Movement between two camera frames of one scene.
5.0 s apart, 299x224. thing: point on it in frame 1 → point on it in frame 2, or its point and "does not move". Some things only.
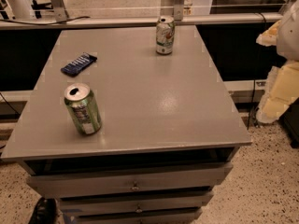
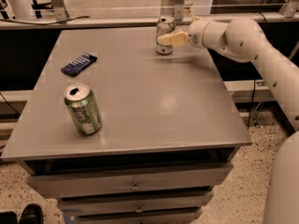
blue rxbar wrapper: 78,64 does not move
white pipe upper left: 18,1 does not move
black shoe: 45,212 → 32,215
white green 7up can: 165,30 does not move
